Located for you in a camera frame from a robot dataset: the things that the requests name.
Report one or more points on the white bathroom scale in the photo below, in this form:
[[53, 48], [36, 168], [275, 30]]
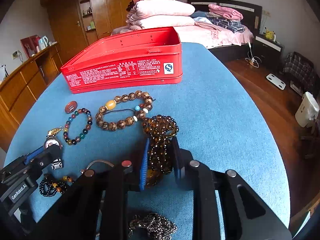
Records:
[[276, 81]]

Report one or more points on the bed with pink cover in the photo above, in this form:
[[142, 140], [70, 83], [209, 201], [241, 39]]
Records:
[[192, 31]]

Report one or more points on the plaid bag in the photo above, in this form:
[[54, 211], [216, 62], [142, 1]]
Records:
[[301, 69]]

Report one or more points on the wooden wardrobe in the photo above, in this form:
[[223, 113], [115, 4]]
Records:
[[76, 24]]

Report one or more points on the red metal tin box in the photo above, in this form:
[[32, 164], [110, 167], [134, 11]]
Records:
[[137, 58]]

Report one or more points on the gold pendant charm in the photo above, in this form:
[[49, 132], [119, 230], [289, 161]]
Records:
[[54, 132]]

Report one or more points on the wooden sideboard cabinet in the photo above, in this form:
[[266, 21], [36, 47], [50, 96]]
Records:
[[23, 87]]

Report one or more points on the folded pink quilts stack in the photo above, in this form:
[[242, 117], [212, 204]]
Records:
[[160, 13]]

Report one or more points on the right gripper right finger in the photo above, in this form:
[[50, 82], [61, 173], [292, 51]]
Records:
[[208, 191]]

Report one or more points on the yellow pikachu plush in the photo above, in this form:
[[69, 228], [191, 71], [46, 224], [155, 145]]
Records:
[[270, 35]]

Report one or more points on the black bead necklace amber beads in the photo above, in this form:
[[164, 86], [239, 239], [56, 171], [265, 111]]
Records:
[[50, 186]]

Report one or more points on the white electric kettle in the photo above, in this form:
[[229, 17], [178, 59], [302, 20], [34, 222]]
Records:
[[43, 43]]

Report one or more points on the folded pink towel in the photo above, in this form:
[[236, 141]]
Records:
[[225, 12]]

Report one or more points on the silver wrist watch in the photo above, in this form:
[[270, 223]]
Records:
[[52, 140]]

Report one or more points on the red picture frame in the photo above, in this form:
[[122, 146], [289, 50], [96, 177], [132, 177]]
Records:
[[29, 45]]

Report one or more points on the black bedside table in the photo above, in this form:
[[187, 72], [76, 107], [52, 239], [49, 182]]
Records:
[[267, 51]]

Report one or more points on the blue table mat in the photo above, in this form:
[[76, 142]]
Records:
[[219, 124]]

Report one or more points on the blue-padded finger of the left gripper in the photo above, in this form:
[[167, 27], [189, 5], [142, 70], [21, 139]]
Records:
[[42, 157]]

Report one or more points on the folded plaid clothes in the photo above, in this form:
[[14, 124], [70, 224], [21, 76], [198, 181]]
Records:
[[232, 25]]

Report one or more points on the white appliance on floor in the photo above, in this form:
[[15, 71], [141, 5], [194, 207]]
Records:
[[308, 110]]

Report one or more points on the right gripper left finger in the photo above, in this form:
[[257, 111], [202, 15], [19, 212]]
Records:
[[129, 175]]

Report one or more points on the dark wooden headboard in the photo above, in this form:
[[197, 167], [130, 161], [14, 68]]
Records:
[[252, 13]]

